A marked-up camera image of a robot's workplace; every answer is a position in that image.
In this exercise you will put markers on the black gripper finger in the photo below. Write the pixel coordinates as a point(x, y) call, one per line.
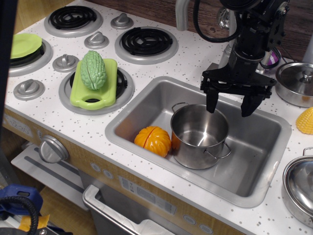
point(250, 104)
point(212, 96)

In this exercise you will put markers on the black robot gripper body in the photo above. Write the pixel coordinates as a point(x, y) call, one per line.
point(239, 76)

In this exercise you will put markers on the stainless steel pot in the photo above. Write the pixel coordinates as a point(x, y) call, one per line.
point(198, 136)

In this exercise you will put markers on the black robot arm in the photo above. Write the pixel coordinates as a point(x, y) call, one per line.
point(259, 29)

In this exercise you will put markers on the steel lidded pot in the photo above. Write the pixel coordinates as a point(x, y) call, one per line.
point(297, 188)

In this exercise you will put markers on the purple toy object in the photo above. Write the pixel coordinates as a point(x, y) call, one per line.
point(274, 59)

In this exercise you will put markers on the steel pan with lid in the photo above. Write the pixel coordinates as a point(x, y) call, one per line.
point(295, 83)

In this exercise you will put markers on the yellow toy corn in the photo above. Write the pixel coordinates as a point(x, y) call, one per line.
point(304, 122)

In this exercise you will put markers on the orange toy pumpkin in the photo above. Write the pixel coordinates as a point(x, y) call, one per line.
point(154, 139)

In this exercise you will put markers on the black back right burner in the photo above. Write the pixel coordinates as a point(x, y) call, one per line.
point(146, 45)

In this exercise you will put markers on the black burner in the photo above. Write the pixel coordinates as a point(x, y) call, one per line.
point(31, 63)
point(146, 45)
point(73, 21)
point(124, 92)

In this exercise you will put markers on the black front right burner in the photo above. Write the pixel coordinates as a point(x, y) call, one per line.
point(124, 92)

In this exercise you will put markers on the silver toy faucet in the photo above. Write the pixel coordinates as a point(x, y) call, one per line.
point(181, 12)

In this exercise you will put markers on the light green cutting board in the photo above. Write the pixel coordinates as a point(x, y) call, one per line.
point(81, 96)

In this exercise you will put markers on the grey stove knob top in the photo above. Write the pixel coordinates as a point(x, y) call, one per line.
point(122, 22)

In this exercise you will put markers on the grey stove knob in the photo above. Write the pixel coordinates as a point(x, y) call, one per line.
point(29, 90)
point(122, 22)
point(96, 41)
point(65, 63)

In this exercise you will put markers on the green toy bitter melon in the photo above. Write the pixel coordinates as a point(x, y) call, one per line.
point(93, 71)

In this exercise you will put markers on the grey stove knob upper middle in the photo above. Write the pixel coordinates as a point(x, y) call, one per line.
point(96, 41)

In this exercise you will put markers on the grey stove knob centre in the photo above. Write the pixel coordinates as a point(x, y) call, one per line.
point(65, 63)

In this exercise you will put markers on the black back left burner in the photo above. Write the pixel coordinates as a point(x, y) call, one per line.
point(73, 21)

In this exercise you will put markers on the silver oven dial knob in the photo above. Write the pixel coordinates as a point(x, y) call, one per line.
point(52, 151)

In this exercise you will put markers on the grey stove knob front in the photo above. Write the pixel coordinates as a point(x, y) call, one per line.
point(29, 90)

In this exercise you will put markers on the black front left burner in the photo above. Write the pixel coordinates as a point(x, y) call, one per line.
point(31, 63)

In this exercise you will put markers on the green toy plate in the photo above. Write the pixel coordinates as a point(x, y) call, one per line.
point(25, 44)

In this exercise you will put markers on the grey oven door handle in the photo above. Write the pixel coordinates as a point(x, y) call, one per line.
point(146, 227)

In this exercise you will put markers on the blue clamp with black cable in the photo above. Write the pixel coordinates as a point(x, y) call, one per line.
point(21, 200)

